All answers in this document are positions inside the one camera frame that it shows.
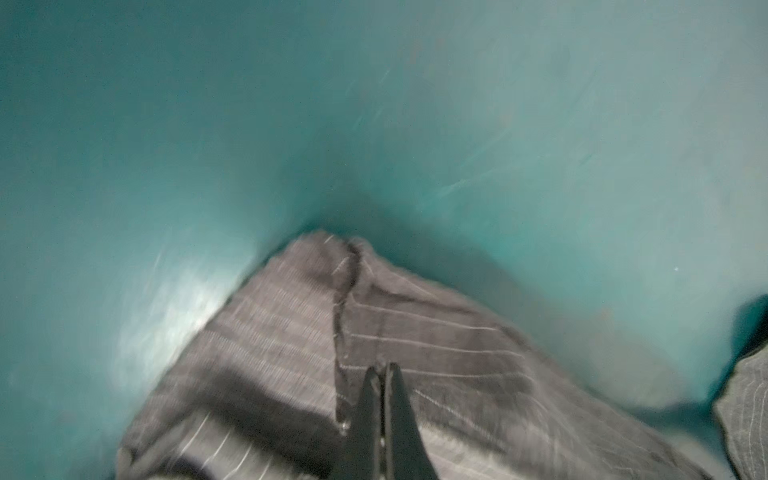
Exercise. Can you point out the dark grey pinstriped shirt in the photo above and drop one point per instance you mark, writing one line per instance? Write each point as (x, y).
(267, 388)

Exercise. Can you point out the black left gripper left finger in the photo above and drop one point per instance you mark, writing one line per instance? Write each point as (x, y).
(361, 456)

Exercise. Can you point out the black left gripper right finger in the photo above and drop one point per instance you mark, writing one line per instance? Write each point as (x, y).
(405, 457)

